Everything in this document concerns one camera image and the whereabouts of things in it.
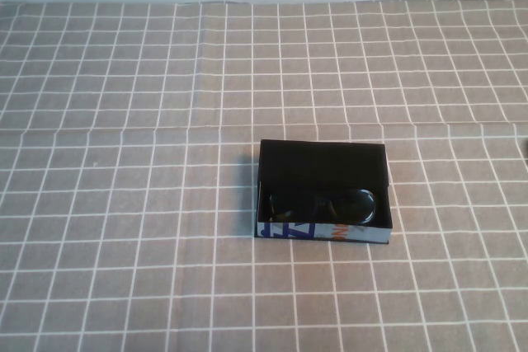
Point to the black frame glasses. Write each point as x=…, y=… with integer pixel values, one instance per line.
x=354, y=205

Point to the grey white-grid tablecloth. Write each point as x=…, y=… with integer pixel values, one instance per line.
x=123, y=203

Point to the black printed glasses case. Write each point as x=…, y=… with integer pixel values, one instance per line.
x=321, y=162

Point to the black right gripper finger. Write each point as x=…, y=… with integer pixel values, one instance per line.
x=526, y=146

